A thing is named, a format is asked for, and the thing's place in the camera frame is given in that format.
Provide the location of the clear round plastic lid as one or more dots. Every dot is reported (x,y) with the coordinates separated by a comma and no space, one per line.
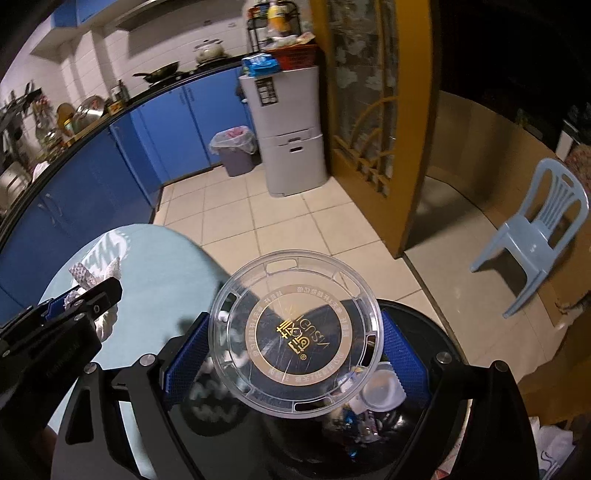
(295,332)

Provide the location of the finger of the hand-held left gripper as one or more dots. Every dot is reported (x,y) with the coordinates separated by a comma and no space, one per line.
(104,288)
(92,316)

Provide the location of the white round cap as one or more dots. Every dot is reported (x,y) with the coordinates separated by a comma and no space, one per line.
(381,392)

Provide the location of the steel wok lid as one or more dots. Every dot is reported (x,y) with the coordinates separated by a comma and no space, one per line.
(90,110)

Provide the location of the wooden cutting board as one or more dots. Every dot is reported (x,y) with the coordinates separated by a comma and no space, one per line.
(81,134)

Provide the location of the white shopping bag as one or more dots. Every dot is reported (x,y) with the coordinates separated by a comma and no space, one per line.
(554,445)

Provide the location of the dark sauce bottle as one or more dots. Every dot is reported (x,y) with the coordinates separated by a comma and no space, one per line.
(121,92)

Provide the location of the red plastic basket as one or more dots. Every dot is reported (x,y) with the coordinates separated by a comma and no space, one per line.
(295,57)

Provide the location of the black wok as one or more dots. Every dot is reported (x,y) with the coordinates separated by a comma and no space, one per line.
(159,73)

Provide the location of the blue base cabinets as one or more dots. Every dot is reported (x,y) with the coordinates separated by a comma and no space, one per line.
(92,184)

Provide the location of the round table with blue cloth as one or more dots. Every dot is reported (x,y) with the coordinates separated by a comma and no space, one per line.
(161,286)

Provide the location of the grey lined trash bin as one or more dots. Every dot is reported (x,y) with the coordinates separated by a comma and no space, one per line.
(235,150)

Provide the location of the black kitchen countertop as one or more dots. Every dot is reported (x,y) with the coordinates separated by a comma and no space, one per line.
(134,99)

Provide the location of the black round trash bin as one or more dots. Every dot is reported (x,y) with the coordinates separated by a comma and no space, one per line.
(277,443)

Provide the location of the grey storage cabinet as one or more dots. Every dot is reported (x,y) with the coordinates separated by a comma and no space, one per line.
(288,124)

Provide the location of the black metal rack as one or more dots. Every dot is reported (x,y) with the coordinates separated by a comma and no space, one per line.
(258,27)

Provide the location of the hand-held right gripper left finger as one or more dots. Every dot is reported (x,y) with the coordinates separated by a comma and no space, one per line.
(184,362)

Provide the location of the wooden glass door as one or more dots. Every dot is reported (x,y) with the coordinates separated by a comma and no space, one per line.
(364,92)

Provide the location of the white plastic bag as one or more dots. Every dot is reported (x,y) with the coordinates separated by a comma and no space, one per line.
(39,170)

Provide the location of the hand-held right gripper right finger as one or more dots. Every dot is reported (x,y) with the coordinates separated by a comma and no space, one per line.
(404,353)

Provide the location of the light blue plastic chair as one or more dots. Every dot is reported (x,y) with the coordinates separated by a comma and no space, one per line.
(540,221)

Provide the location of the steel pot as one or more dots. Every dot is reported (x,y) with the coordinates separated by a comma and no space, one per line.
(14,180)

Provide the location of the steel range hood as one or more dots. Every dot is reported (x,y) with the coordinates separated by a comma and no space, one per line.
(138,11)

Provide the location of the blue snack packet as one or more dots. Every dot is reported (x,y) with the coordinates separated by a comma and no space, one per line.
(261,64)

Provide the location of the white tissue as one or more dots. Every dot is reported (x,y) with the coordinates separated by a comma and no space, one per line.
(90,276)

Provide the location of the blue wall cabinets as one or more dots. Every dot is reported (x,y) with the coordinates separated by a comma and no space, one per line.
(74,11)

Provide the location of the white cooking pot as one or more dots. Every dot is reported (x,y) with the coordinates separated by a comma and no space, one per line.
(210,50)

